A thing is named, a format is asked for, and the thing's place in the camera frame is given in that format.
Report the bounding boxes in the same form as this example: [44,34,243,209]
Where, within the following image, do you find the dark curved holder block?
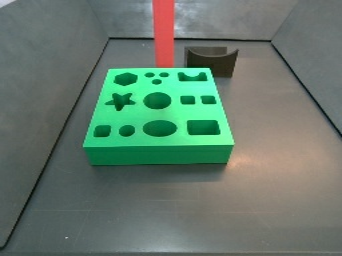
[184,46,239,78]

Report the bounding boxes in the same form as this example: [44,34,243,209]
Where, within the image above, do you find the red vertical post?
[152,0,175,68]

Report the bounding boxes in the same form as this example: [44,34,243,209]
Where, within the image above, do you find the green shape-sorter block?
[83,68,234,165]

